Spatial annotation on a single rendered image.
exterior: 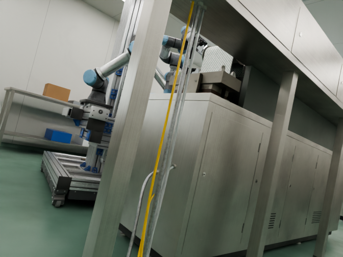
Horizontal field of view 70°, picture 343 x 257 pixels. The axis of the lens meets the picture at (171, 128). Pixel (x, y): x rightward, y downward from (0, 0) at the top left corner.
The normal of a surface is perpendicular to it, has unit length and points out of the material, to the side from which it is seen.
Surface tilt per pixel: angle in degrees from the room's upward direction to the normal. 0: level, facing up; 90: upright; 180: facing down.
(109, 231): 90
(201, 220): 90
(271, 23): 90
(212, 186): 90
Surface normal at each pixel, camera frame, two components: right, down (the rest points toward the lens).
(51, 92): 0.60, 0.09
